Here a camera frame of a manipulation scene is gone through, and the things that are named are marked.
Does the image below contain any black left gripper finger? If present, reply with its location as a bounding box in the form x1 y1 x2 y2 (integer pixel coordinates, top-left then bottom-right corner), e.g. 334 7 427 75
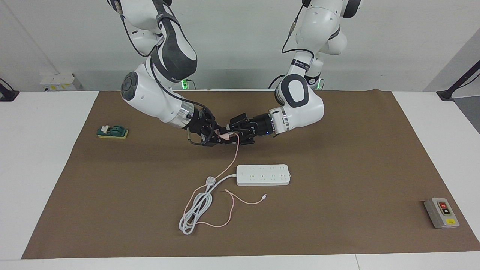
234 134 257 146
226 115 245 132

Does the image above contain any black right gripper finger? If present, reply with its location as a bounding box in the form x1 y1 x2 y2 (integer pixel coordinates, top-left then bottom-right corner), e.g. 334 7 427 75
206 109 226 135
202 136 226 147

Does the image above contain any thin pink charger cable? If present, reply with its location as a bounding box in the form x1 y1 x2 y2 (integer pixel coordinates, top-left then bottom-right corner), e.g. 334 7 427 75
181 132 268 228

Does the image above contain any white power strip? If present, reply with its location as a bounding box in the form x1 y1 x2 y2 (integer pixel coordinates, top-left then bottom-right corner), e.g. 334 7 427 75
236 164 292 186

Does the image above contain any brown table mat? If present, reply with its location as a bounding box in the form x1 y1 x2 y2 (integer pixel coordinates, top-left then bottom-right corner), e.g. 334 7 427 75
21 90 480 260

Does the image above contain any white box with yellow labels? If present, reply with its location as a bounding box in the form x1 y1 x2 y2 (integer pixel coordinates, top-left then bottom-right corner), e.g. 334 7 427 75
40 73 82 92

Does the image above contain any black table clamp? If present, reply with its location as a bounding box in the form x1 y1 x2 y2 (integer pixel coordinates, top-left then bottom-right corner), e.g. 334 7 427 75
0 78 20 102

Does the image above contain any white power cord with plug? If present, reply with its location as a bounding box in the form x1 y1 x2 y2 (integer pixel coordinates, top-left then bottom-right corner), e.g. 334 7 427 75
178 173 238 235

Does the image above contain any black left arm base cable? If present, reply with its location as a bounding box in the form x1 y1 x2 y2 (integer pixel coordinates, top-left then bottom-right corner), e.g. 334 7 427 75
268 74 287 89

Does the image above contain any green knife switch block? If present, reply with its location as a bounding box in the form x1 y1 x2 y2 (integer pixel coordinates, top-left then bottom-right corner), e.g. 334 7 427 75
97 125 129 140

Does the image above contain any black camera stand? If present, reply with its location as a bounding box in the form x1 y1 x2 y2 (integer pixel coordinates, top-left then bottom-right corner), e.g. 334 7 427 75
437 60 480 102

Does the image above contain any grey push-button switch box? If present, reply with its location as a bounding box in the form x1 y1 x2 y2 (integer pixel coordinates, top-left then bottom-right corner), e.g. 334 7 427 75
424 198 460 230

